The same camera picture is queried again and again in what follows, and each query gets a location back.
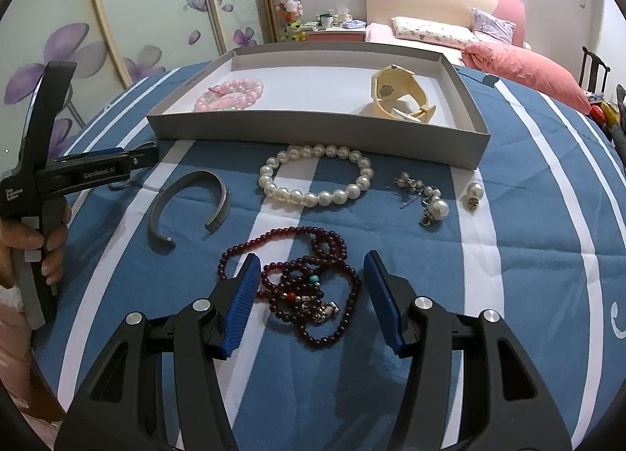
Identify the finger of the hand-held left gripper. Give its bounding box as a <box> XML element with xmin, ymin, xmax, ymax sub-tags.
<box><xmin>59</xmin><ymin>148</ymin><xmax>126</xmax><ymax>160</ymax></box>
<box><xmin>120</xmin><ymin>144</ymin><xmax>160</xmax><ymax>173</ymax></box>

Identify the blue white striped blanket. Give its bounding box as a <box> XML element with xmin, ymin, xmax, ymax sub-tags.
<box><xmin>46</xmin><ymin>52</ymin><xmax>626</xmax><ymax>451</ymax></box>

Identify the grey chair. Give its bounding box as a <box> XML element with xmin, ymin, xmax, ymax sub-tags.
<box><xmin>613</xmin><ymin>84</ymin><xmax>626</xmax><ymax>149</ymax></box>

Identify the pearl stud earring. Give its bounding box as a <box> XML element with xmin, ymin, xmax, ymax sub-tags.
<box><xmin>464</xmin><ymin>182</ymin><xmax>485</xmax><ymax>210</ymax></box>

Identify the pink bed sheet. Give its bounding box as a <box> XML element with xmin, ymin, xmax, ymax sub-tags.
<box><xmin>366</xmin><ymin>23</ymin><xmax>470</xmax><ymax>65</ymax></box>

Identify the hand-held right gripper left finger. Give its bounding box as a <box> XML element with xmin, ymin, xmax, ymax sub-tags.
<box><xmin>54</xmin><ymin>253</ymin><xmax>262</xmax><ymax>451</ymax></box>

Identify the pink bead bracelet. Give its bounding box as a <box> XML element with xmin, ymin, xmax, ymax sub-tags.
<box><xmin>194</xmin><ymin>79</ymin><xmax>265</xmax><ymax>113</ymax></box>

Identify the thin silver wire hoop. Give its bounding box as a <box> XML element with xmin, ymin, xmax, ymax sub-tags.
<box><xmin>108</xmin><ymin>142</ymin><xmax>152</xmax><ymax>190</ymax></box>

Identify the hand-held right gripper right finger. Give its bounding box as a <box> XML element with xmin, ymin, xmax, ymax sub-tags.
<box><xmin>363</xmin><ymin>250</ymin><xmax>573</xmax><ymax>451</ymax></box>

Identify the grey metal cuff bangle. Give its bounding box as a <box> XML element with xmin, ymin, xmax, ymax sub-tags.
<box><xmin>148</xmin><ymin>170</ymin><xmax>232</xmax><ymax>253</ymax></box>

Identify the white patterned pillow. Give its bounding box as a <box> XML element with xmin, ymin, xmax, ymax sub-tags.
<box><xmin>391</xmin><ymin>16</ymin><xmax>474</xmax><ymax>47</ymax></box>

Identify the pile of colourful toys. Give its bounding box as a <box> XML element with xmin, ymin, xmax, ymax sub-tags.
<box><xmin>589</xmin><ymin>101</ymin><xmax>619</xmax><ymax>139</ymax></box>

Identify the pink and cream nightstand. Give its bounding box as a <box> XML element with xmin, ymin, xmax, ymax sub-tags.
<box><xmin>306</xmin><ymin>23</ymin><xmax>367</xmax><ymax>43</ymax></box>

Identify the dark red bead necklace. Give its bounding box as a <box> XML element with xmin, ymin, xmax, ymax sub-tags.
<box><xmin>218</xmin><ymin>226</ymin><xmax>362</xmax><ymax>348</ymax></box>

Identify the purple floral pillow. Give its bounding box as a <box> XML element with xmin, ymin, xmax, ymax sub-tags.
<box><xmin>471</xmin><ymin>7</ymin><xmax>515</xmax><ymax>46</ymax></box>

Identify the dark wooden chair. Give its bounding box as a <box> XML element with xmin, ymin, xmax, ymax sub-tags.
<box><xmin>579</xmin><ymin>45</ymin><xmax>611</xmax><ymax>90</ymax></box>

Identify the grey cardboard box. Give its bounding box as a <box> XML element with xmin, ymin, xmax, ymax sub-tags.
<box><xmin>147</xmin><ymin>44</ymin><xmax>491</xmax><ymax>171</ymax></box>

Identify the white pearl bracelet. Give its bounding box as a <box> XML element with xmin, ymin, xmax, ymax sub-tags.
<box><xmin>258</xmin><ymin>144</ymin><xmax>375</xmax><ymax>208</ymax></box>

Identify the folded pink quilt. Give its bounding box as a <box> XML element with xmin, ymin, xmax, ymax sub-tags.
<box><xmin>462</xmin><ymin>43</ymin><xmax>592</xmax><ymax>114</ymax></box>

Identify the cream wrist watch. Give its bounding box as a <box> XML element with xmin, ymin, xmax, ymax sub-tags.
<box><xmin>370</xmin><ymin>65</ymin><xmax>437</xmax><ymax>124</ymax></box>

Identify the floral glass sliding wardrobe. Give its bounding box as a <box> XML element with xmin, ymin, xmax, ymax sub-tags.
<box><xmin>0</xmin><ymin>0</ymin><xmax>275</xmax><ymax>178</ymax></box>

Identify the person's left hand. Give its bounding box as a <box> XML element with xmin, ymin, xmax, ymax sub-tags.
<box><xmin>0</xmin><ymin>204</ymin><xmax>72</xmax><ymax>288</ymax></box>

